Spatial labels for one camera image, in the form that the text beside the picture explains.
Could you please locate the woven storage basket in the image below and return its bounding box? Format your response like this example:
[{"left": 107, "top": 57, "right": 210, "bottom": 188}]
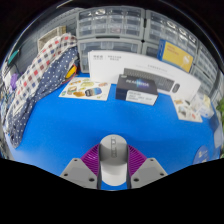
[{"left": 37, "top": 26, "right": 67, "bottom": 51}]

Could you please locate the printed sticker sheet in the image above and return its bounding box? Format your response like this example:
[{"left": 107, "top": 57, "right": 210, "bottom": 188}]
[
  {"left": 172, "top": 97, "right": 203, "bottom": 123},
  {"left": 58, "top": 76, "right": 112, "bottom": 102}
]

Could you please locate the yellow and blue box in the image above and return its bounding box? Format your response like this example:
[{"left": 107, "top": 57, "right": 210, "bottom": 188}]
[{"left": 157, "top": 39, "right": 194, "bottom": 73}]

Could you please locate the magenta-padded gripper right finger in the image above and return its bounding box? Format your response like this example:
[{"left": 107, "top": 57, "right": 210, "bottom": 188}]
[{"left": 126, "top": 144, "right": 168, "bottom": 190}]

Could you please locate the small black product box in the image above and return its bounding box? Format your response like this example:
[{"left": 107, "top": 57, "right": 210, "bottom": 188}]
[{"left": 115, "top": 73, "right": 159, "bottom": 107}]

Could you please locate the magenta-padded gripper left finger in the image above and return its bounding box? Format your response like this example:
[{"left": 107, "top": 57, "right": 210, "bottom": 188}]
[{"left": 59, "top": 143, "right": 102, "bottom": 190}]

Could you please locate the grey computer mouse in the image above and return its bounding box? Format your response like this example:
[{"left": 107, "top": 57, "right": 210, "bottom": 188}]
[{"left": 98, "top": 133, "right": 129, "bottom": 187}]

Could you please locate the long white keyboard box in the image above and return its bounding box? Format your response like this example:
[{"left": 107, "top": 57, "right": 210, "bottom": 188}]
[{"left": 87, "top": 49, "right": 202, "bottom": 101}]

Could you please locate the white and blue glove box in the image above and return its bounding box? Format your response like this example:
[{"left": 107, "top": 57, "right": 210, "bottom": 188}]
[{"left": 191, "top": 91, "right": 214, "bottom": 119}]

